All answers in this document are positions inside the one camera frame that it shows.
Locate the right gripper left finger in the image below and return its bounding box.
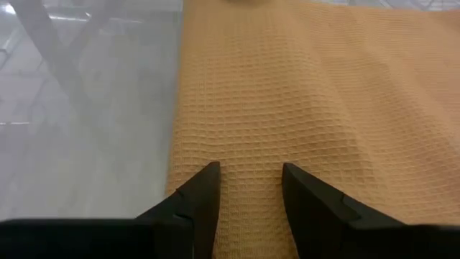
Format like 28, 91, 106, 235
136, 160, 221, 259

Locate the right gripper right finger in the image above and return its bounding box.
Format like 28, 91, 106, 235
282, 162, 409, 259

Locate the orange waffle-weave towel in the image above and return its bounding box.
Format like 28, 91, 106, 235
165, 0, 460, 259

